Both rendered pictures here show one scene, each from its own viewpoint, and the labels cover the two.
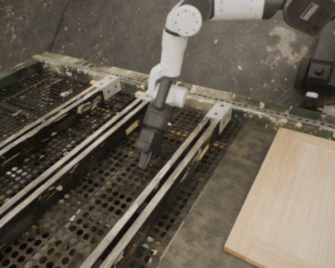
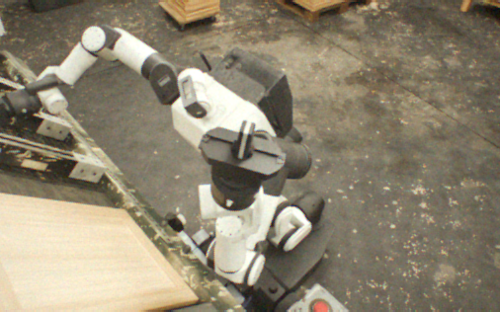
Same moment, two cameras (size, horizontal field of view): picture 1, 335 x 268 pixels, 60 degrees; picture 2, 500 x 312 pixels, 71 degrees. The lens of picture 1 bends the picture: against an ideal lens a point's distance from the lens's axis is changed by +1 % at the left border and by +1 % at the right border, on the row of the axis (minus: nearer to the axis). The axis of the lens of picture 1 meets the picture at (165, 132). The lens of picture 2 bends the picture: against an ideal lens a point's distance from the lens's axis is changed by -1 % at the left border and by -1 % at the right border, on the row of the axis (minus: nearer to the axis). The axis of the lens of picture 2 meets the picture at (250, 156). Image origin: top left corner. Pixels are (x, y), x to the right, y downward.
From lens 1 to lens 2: 0.74 m
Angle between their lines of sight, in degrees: 32
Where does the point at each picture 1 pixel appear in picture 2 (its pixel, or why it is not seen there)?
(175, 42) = (79, 51)
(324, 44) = not seen: hidden behind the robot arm
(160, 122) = (17, 101)
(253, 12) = (136, 62)
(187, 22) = (92, 38)
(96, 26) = (98, 103)
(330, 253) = (19, 253)
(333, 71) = not seen: hidden behind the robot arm
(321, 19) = (169, 91)
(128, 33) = (117, 123)
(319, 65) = not seen: hidden behind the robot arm
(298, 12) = (158, 76)
